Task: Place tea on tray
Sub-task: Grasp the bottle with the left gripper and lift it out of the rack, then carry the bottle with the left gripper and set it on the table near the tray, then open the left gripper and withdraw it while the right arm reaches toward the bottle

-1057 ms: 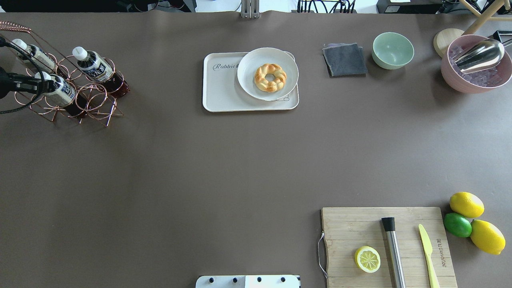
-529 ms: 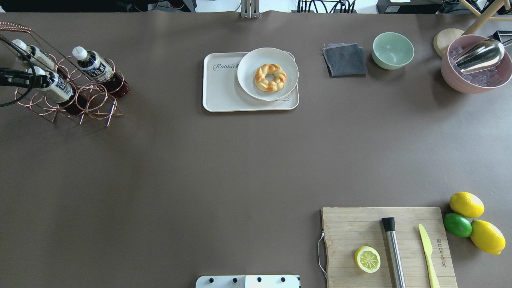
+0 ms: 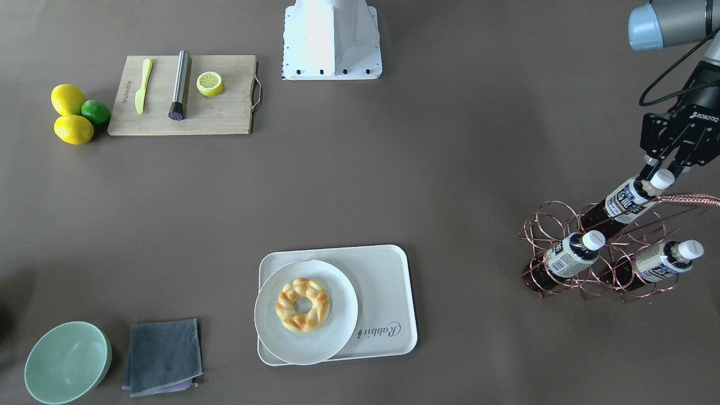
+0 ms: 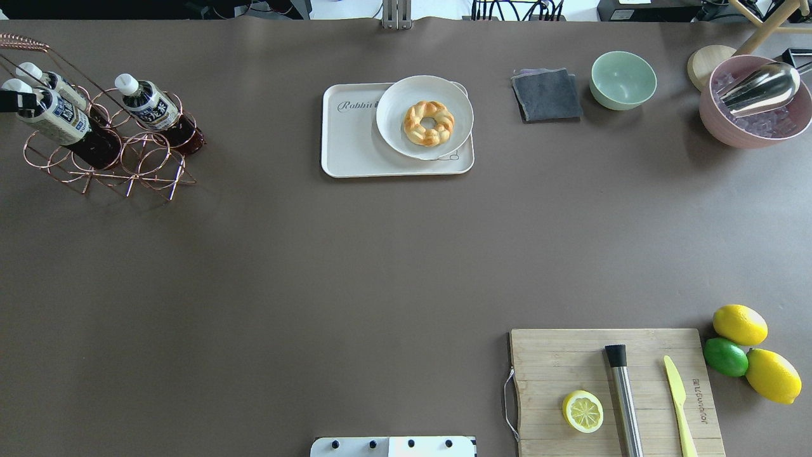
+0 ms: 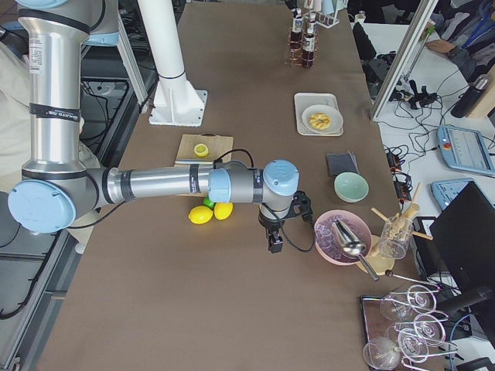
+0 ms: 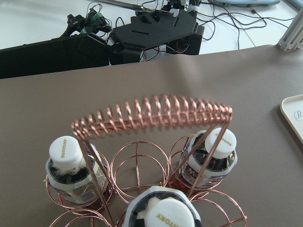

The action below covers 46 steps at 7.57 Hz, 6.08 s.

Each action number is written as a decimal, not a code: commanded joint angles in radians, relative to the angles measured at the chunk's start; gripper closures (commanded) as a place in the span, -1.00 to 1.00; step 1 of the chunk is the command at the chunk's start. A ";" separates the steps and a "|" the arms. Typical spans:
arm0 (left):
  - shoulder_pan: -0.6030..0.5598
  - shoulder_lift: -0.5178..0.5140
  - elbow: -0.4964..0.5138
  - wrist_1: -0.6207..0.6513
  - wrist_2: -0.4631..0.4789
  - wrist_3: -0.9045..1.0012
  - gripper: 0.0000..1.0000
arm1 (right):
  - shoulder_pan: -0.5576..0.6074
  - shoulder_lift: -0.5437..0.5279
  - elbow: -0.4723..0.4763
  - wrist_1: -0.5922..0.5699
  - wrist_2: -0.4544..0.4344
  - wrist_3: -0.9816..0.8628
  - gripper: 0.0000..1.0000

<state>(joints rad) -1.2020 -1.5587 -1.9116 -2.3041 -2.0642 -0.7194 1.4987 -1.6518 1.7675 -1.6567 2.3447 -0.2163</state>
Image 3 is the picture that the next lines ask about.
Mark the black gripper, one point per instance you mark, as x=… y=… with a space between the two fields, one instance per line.
x=699 y=101

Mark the tea bottle white cap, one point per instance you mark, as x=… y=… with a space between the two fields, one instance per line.
x=625 y=204

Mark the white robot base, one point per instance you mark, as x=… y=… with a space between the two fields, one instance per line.
x=331 y=40

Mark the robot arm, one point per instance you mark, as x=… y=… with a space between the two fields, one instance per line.
x=662 y=24

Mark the white plastic tray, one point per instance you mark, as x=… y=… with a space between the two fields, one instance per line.
x=380 y=275

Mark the white round plate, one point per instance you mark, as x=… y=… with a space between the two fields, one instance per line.
x=307 y=348

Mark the wooden cutting board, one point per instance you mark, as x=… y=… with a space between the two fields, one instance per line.
x=228 y=113

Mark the half lemon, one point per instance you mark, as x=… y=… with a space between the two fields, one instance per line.
x=210 y=84

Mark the steel muddler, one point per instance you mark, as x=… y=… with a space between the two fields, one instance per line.
x=177 y=109

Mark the yellow-green plastic knife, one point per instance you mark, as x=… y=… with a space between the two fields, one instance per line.
x=140 y=96

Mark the grey folded cloth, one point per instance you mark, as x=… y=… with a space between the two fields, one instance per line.
x=163 y=357

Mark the green lime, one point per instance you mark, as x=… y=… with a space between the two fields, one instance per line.
x=96 y=112

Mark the yellow lemon lower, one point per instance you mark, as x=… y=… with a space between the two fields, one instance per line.
x=74 y=129

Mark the yellow lemon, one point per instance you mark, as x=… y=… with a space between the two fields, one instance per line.
x=74 y=129
x=67 y=99

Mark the yellow lemon upper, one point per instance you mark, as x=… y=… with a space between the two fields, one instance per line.
x=67 y=99

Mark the mint green bowl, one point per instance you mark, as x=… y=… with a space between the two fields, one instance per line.
x=67 y=362

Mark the copper wire bottle rack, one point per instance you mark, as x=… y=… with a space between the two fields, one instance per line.
x=554 y=220

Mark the ring shaped pastry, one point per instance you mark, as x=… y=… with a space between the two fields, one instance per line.
x=303 y=305

